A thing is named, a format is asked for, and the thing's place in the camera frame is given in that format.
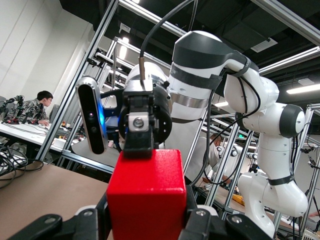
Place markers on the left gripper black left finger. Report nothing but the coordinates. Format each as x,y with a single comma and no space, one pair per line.
82,225

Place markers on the white work desk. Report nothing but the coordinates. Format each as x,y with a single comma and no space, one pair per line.
25,135

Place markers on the background white robot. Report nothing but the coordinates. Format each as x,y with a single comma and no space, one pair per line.
236,152

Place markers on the red cube block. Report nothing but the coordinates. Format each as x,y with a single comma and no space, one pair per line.
146,195

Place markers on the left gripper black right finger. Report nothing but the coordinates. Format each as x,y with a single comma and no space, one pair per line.
212,225

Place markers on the ceiling air vent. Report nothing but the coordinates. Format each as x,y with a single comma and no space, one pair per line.
263,45
125,27

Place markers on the seated person in camouflage jacket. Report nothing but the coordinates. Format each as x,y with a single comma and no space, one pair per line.
30,110

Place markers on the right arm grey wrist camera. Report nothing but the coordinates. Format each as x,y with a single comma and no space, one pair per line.
92,117

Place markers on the person in white shirt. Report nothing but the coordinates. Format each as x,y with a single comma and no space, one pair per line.
200,160

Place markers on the yellow object on bench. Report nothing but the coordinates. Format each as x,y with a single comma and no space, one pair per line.
238,200

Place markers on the aluminium extrusion frame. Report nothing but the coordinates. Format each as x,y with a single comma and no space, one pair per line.
91,50

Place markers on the ceiling light strip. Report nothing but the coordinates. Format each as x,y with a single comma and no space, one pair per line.
123,48
302,88

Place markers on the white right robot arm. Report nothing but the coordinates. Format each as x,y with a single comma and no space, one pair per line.
270,155

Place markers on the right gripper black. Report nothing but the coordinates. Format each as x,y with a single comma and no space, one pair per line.
162,117

